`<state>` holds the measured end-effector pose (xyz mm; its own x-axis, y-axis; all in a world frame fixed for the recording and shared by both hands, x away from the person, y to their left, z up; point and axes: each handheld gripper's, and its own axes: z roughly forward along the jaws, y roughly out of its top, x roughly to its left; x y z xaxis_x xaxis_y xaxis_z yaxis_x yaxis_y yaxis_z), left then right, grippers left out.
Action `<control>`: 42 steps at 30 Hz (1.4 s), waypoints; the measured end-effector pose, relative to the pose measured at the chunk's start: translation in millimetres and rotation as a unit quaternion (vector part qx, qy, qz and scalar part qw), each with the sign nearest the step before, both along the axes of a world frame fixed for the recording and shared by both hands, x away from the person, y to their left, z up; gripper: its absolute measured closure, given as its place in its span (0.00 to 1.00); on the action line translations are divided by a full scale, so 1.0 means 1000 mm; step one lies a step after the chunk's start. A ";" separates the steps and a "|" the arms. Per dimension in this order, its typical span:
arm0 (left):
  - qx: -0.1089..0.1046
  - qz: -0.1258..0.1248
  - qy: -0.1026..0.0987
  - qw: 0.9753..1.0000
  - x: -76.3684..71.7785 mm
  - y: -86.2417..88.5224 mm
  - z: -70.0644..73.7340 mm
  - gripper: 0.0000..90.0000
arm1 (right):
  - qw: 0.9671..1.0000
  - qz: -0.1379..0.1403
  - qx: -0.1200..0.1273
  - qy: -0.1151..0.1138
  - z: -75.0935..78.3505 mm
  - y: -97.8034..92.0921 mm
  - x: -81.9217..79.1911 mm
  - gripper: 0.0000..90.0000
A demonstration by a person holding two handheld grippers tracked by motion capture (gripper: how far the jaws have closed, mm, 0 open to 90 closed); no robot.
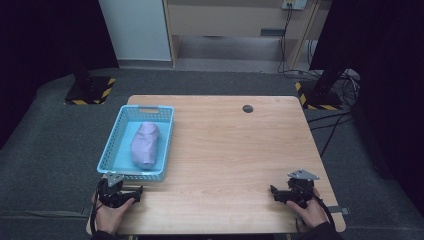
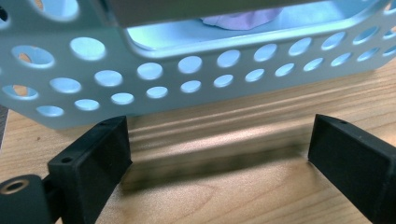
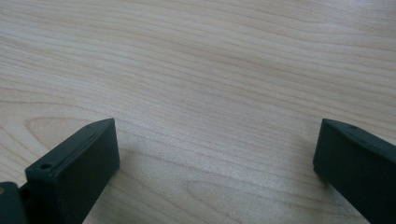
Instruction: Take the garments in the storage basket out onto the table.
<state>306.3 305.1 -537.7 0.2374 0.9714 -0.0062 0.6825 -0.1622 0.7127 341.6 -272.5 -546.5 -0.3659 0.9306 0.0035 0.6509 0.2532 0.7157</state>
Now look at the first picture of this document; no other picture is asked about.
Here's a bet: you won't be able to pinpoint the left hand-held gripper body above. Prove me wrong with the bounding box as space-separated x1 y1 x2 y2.
98 172 136 209

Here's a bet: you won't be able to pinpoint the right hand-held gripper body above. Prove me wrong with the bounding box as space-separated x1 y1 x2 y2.
286 168 320 210

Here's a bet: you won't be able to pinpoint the purple cloth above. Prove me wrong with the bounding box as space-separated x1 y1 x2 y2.
130 121 161 170

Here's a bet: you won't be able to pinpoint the light blue plastic basket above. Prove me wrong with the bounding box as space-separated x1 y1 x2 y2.
96 104 175 183

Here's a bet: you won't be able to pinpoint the person's left hand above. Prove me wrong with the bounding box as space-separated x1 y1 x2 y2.
91 197 137 236

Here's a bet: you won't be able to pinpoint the person's right hand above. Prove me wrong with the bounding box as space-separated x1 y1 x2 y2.
285 187 330 230

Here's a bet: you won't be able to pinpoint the black stand with striped base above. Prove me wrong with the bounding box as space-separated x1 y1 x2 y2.
294 66 344 111
63 58 117 106

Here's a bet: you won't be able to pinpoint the black curtain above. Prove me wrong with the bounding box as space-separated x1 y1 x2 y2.
309 0 424 214
0 0 120 149

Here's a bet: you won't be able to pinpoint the white cabinet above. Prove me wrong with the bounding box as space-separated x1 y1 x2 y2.
98 0 172 62

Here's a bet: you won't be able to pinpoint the light wooden desk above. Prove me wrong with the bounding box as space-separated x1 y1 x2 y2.
162 0 324 71

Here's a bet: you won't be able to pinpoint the white power strip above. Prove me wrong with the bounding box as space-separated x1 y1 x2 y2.
281 0 308 11

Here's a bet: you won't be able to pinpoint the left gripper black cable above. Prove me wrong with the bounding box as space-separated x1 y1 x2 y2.
89 179 105 234

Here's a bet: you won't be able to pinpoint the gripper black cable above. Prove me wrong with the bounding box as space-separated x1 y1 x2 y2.
89 179 105 234
311 192 337 232

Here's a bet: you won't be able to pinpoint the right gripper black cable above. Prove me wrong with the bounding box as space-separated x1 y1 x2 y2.
311 192 337 232

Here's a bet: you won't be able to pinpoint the black floor cables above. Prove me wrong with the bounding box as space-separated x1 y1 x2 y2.
306 111 354 158

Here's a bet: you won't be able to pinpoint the bundle of black cables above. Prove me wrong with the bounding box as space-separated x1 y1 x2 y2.
337 68 362 108

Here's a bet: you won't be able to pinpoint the black power cable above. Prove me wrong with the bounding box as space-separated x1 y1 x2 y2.
277 3 321 78

